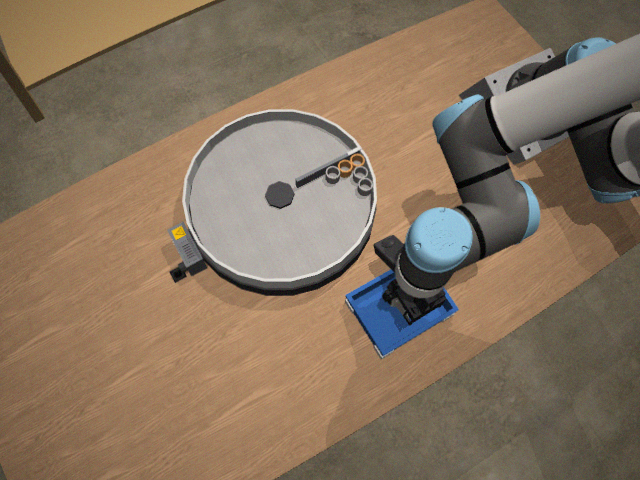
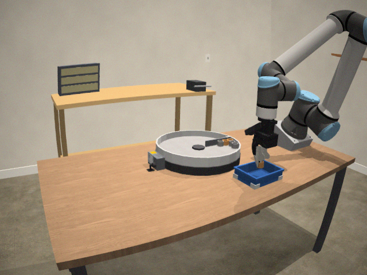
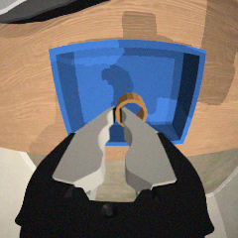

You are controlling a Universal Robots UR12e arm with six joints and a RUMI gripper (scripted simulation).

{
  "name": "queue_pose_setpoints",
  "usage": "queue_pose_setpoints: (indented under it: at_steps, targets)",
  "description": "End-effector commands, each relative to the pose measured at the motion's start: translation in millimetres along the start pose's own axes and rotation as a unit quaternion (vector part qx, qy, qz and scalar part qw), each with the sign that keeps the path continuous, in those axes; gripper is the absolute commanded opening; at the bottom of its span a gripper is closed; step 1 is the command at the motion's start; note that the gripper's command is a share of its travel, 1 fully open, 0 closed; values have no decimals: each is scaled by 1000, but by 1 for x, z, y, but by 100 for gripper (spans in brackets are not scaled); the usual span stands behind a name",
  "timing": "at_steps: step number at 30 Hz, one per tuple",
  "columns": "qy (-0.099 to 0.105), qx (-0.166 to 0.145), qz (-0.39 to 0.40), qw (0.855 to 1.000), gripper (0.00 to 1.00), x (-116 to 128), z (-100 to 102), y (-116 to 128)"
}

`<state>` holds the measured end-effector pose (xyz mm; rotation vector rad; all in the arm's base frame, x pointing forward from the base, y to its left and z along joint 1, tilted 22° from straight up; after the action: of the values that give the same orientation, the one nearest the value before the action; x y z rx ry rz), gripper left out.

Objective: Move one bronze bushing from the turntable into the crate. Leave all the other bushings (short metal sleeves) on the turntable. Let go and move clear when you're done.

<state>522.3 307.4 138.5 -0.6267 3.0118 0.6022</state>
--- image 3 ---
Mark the blue crate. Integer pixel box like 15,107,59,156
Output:
49,40,206,145

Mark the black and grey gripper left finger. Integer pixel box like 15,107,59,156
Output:
15,106,116,227

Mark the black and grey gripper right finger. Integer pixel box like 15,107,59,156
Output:
120,106,214,236

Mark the bronze bushing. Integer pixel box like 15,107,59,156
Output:
115,92,147,127

